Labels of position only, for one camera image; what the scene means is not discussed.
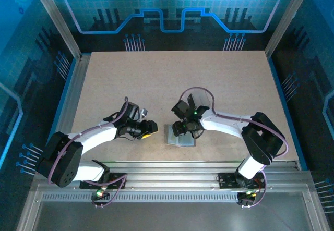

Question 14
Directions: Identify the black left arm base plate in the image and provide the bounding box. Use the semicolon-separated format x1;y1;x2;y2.
79;172;128;190

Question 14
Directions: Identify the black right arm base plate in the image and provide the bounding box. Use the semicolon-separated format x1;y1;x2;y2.
217;172;267;190

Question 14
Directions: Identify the grey metal panel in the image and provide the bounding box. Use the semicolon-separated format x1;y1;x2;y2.
15;184;331;231

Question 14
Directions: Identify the grey card holder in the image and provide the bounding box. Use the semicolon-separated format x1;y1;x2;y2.
164;124;197;148

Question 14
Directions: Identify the blue table edge strip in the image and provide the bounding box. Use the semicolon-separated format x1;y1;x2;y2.
268;56;308;171

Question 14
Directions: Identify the wide aluminium frame beam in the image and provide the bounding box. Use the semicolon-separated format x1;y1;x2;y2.
33;160;314;190

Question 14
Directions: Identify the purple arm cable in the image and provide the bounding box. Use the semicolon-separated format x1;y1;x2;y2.
46;96;129;209
180;87;290;210

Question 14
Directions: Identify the aluminium frame post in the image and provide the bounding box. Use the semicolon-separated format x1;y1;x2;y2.
28;0;83;59
265;0;315;58

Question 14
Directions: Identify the slotted grey cable duct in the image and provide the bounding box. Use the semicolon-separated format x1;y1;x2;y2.
41;193;240;203

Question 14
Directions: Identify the small LED circuit board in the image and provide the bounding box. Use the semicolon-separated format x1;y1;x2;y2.
91;186;110;201
237;190;258;207

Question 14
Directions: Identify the narrow aluminium table rail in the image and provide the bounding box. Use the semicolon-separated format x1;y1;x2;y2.
43;54;92;171

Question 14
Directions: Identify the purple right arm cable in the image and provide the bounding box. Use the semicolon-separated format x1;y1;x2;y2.
180;87;290;210

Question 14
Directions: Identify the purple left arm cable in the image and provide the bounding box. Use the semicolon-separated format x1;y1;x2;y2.
46;96;129;209

